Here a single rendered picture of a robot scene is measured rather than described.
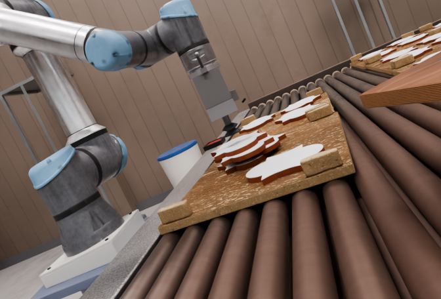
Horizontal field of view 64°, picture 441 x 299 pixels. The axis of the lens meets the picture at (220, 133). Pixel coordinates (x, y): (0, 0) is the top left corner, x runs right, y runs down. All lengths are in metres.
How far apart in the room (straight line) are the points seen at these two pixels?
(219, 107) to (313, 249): 0.44
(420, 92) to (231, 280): 0.28
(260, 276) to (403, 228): 0.15
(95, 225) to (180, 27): 0.48
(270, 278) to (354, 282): 0.09
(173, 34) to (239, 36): 3.86
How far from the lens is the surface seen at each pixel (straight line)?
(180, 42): 0.79
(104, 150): 0.98
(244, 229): 0.53
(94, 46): 0.72
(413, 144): 0.63
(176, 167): 4.10
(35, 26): 0.85
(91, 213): 0.89
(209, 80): 0.77
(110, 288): 0.59
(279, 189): 0.57
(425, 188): 0.46
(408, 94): 0.40
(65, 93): 1.01
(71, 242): 0.90
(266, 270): 0.41
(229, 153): 0.76
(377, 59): 1.65
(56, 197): 0.89
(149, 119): 4.83
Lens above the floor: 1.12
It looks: 7 degrees down
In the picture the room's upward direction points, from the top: 25 degrees counter-clockwise
